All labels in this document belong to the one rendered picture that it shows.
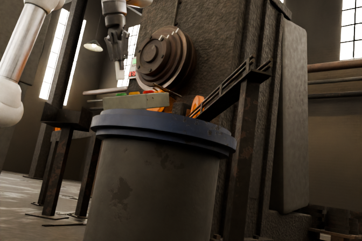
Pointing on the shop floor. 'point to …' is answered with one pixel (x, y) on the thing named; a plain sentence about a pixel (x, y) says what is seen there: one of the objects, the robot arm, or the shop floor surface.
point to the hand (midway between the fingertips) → (119, 70)
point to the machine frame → (236, 3)
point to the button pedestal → (137, 101)
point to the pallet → (334, 222)
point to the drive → (291, 143)
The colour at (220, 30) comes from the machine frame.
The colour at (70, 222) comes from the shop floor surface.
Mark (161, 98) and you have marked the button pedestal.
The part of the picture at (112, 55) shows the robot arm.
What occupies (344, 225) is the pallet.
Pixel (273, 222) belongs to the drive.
